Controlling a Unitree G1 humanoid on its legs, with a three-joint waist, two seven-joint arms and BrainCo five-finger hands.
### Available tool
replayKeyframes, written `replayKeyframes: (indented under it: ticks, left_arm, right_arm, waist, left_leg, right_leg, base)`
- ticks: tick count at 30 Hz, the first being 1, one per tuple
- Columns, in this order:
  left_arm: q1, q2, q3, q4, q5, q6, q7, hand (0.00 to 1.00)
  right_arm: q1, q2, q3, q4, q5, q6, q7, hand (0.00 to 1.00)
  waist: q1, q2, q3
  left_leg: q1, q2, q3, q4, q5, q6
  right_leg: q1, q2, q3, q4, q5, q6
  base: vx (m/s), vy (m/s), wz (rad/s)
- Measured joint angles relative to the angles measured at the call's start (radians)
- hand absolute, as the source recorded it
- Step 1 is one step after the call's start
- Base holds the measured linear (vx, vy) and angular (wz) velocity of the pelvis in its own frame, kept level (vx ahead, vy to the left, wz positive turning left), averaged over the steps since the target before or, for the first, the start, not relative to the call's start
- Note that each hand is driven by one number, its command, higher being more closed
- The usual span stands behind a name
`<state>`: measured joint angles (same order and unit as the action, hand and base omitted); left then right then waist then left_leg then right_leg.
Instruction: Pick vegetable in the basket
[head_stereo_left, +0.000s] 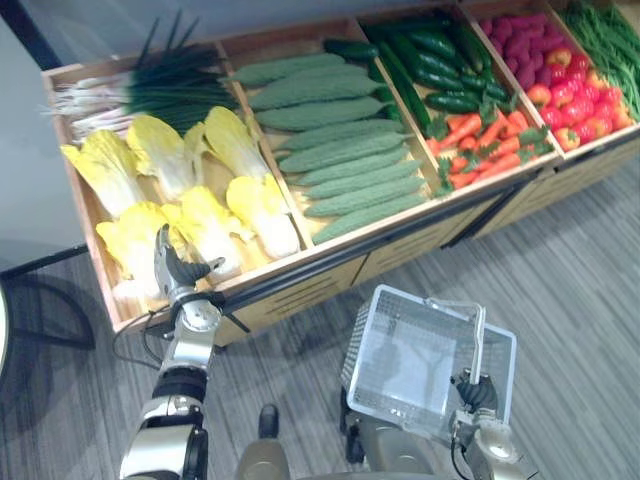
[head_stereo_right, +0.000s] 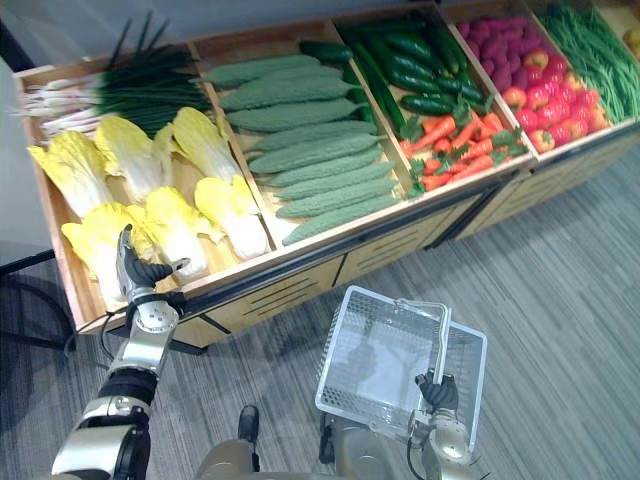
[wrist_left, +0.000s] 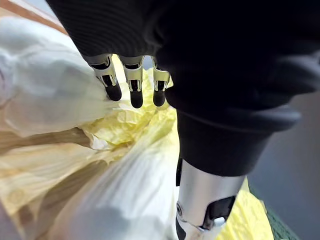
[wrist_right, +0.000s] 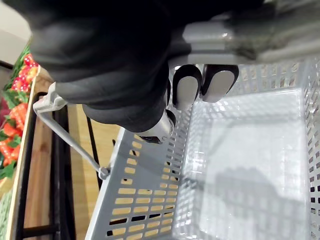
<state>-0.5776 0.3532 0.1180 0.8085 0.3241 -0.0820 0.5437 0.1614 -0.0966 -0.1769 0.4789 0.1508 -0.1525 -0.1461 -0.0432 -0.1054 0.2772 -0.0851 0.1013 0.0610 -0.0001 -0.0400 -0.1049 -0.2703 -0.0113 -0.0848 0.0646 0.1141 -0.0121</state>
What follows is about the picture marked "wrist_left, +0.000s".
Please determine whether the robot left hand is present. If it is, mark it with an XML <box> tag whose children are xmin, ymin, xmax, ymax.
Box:
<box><xmin>46</xmin><ymin>0</ymin><xmax>320</xmax><ymax>240</ymax></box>

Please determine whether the dark green textured mat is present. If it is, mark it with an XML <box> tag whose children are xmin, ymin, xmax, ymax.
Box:
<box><xmin>248</xmin><ymin>183</ymin><xmax>302</xmax><ymax>240</ymax></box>

